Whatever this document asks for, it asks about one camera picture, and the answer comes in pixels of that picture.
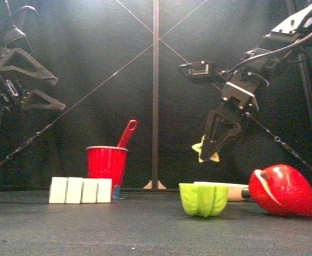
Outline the yellow starfruit top piece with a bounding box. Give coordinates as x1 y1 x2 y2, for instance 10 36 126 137
190 134 221 164

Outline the black tripod stand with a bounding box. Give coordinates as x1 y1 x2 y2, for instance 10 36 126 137
284 0 312 168

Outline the red plastic cup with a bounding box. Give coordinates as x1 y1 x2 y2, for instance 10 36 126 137
85 119 139 192

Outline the white foam block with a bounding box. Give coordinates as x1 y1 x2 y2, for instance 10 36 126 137
65 176 83 205
95 178 113 204
81 177 99 204
47 176 69 205

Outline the small blue object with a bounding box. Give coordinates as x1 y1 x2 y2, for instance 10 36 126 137
111 185 126 201

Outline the diagonal frame brace wire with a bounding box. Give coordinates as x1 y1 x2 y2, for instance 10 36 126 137
114 0 312 193
0 0 209 188

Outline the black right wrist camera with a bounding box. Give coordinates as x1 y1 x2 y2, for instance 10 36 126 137
178 61 222 85

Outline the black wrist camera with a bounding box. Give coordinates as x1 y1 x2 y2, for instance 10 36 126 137
2 27 33 54
178 61 222 85

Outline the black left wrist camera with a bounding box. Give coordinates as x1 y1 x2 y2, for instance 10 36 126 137
2 27 33 54

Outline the metal frame pole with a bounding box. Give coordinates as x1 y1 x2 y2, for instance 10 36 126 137
142 0 168 191

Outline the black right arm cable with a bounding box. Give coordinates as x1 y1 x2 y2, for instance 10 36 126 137
226 6 312 74

